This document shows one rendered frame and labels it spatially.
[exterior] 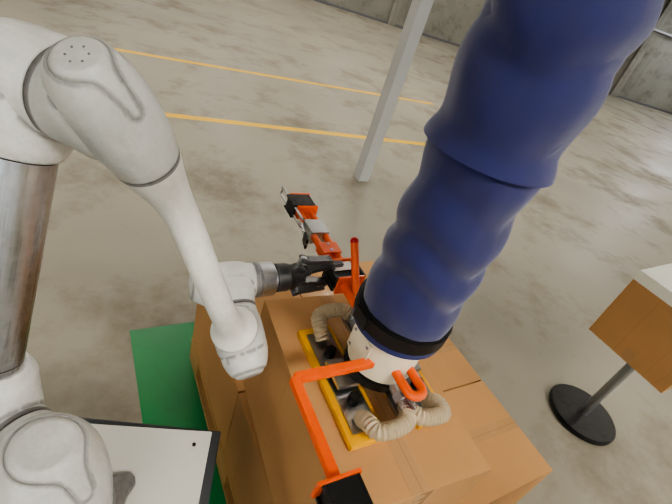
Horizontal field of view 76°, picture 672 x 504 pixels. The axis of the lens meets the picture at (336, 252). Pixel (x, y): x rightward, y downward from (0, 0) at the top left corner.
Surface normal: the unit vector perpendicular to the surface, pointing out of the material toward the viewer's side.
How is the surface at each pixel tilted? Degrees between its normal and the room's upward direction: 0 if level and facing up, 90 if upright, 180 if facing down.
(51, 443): 3
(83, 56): 33
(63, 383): 0
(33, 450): 3
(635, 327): 90
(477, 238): 78
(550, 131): 97
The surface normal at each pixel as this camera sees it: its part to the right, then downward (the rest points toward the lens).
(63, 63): 0.15, -0.43
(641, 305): -0.85, 0.08
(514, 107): -0.35, 0.31
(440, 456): 0.28, -0.77
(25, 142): 0.41, 0.73
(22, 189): 0.66, 0.44
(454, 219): -0.07, 0.37
